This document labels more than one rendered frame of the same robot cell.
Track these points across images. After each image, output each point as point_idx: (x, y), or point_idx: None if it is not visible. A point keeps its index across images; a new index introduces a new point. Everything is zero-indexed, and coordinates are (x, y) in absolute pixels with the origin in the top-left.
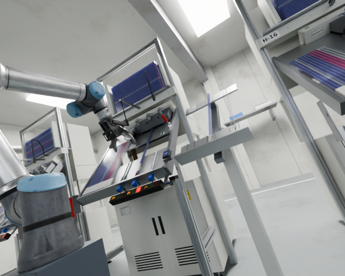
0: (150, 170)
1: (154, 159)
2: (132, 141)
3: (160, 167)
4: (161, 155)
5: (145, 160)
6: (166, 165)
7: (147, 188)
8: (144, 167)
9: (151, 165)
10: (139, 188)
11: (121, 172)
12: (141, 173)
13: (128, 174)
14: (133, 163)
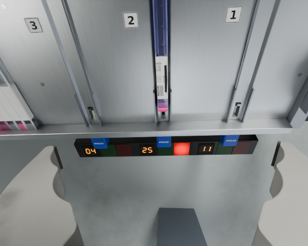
0: (229, 113)
1: (246, 48)
2: (275, 165)
3: (283, 132)
4: (290, 32)
5: (184, 28)
6: (301, 120)
7: (211, 152)
8: (191, 79)
9: (235, 92)
10: (183, 146)
11: (38, 59)
12: (178, 104)
13: (102, 87)
14: (87, 10)
